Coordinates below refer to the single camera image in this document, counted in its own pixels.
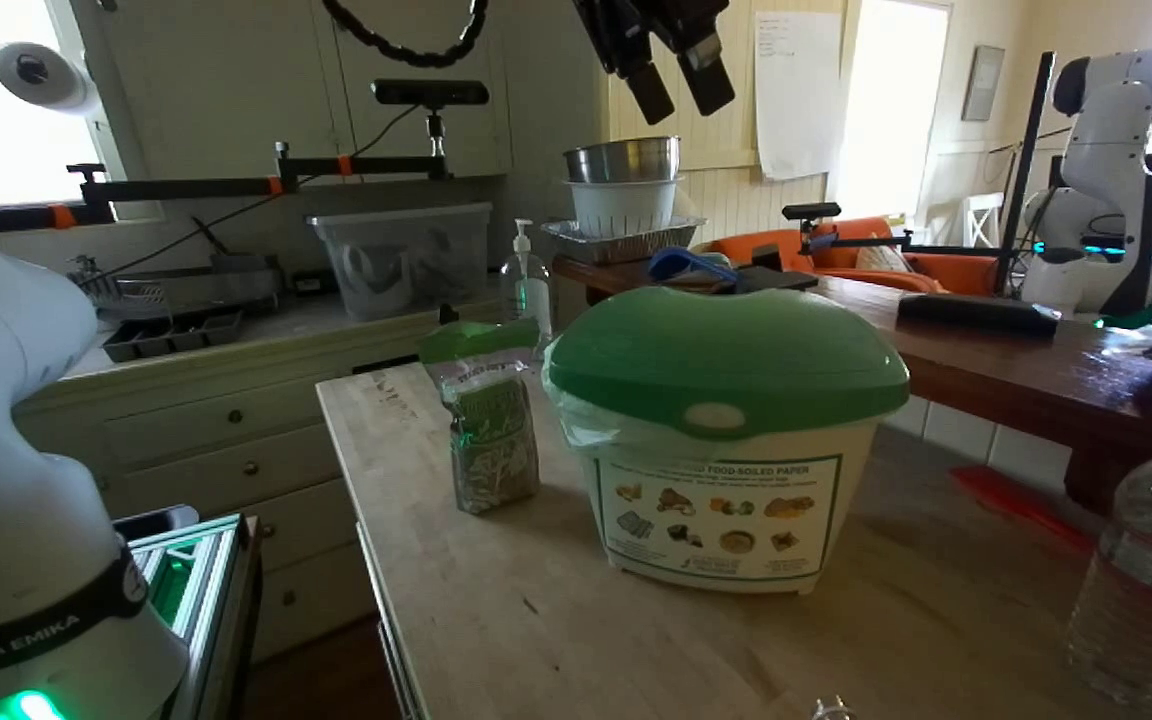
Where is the round white wall fixture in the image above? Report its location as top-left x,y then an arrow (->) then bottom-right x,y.
0,35 -> 92,112

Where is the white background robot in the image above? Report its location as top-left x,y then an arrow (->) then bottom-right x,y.
1001,48 -> 1152,327

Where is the green trash can lid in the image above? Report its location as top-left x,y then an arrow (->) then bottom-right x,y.
543,286 -> 915,443

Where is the stainless steel bowl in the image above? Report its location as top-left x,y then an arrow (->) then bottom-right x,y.
562,133 -> 687,192

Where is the clear pump sanitizer bottle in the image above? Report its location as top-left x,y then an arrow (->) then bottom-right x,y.
498,215 -> 556,344

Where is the dark wooden table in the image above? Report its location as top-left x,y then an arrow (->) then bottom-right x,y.
549,253 -> 1152,515

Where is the black stereo camera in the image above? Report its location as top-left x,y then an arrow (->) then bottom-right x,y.
370,78 -> 490,112

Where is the clear plastic storage container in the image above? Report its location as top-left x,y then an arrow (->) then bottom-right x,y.
306,201 -> 498,326

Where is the blue strap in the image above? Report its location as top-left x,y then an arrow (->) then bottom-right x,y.
648,243 -> 745,291

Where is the aluminium foil tray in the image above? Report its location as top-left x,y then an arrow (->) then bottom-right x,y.
532,215 -> 708,274

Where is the black flat case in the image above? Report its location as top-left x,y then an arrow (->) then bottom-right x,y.
896,291 -> 1068,340

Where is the green topped snack pouch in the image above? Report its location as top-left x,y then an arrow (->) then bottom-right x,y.
416,317 -> 543,520

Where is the white wall paper sheet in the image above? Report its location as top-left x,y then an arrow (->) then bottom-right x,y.
753,8 -> 847,183

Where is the orange chair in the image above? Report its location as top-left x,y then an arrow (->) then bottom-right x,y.
705,215 -> 1008,295

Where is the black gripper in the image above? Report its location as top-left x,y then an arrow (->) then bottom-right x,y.
572,0 -> 738,127

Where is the silver box with green light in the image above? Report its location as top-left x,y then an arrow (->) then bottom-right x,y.
106,505 -> 260,720

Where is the red long object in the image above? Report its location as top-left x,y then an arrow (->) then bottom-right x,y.
950,463 -> 1099,555

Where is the white labelled trash can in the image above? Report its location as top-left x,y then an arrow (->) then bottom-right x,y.
572,409 -> 880,600

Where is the black boom with orange clamps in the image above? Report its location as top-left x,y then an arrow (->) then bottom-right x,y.
0,137 -> 450,237

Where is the black clamp tool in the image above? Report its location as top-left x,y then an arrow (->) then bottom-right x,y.
780,201 -> 912,255

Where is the framed wall picture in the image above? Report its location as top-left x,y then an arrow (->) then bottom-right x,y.
960,41 -> 1008,127

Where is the full water bottle red label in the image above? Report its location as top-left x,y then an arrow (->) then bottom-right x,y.
1068,430 -> 1152,711

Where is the gray cluttered tray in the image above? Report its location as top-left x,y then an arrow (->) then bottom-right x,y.
68,253 -> 288,366

